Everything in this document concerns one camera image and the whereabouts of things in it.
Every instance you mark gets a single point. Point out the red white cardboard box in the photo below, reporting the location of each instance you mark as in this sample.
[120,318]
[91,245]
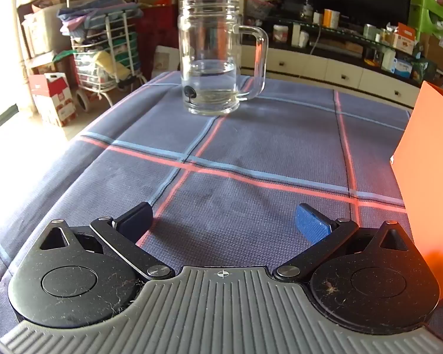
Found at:
[51,96]

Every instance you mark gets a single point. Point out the open brown cardboard box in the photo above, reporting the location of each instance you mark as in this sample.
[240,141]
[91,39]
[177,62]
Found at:
[441,55]

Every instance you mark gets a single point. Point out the clear glass mug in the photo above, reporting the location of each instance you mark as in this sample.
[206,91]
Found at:
[210,92]

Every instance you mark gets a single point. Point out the white black television stand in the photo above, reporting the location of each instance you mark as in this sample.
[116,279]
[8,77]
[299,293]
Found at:
[306,64]

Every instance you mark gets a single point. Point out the white paper bag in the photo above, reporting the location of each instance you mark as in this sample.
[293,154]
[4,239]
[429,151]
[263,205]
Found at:
[164,62]

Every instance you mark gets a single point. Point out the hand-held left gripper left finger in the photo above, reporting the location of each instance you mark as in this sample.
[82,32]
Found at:
[134,219]

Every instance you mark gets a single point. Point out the large brown cardboard box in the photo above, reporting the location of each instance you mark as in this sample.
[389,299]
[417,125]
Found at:
[40,33]

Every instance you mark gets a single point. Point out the dark glass bottle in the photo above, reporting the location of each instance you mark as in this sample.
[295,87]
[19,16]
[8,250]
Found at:
[307,11]

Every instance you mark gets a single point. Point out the silver green tin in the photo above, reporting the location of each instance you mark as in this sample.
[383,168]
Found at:
[369,31]

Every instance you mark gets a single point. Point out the orange white carton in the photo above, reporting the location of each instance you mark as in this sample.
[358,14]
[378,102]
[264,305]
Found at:
[405,38]

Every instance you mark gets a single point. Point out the pink plastic basket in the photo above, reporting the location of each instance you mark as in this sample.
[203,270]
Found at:
[260,7]

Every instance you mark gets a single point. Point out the blue white carton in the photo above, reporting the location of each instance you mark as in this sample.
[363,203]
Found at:
[403,68]

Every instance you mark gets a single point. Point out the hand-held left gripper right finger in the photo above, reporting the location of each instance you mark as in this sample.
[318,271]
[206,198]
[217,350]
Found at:
[312,225]

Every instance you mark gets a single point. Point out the green stacking bins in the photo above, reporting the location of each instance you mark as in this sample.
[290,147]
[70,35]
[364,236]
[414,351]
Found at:
[421,14]

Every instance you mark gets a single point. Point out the plaid blue tablecloth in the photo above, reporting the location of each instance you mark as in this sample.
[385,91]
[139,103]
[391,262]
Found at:
[243,147]

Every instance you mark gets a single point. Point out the pink lid jar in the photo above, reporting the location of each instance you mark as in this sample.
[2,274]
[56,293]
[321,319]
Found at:
[280,34]

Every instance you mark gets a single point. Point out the orange cardboard box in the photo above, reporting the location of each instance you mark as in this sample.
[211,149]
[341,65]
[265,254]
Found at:
[428,173]

